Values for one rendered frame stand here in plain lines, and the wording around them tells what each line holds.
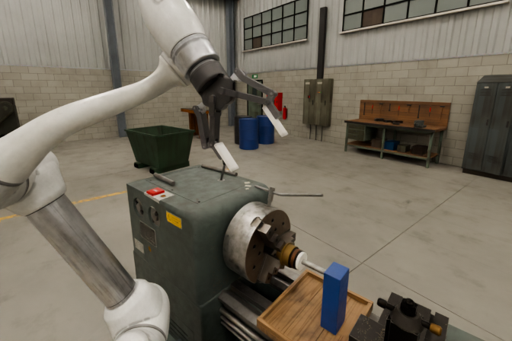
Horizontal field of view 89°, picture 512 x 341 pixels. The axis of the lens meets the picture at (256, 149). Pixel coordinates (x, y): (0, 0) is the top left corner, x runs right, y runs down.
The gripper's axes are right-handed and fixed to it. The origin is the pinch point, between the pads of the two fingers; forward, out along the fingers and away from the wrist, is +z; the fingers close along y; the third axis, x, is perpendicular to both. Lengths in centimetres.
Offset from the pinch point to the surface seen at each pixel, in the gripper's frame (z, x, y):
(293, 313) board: 57, -38, 40
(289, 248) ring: 36, -42, 29
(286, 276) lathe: 53, -59, 47
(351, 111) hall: 6, -797, 0
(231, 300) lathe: 43, -37, 63
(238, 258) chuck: 28, -33, 45
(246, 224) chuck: 19, -39, 37
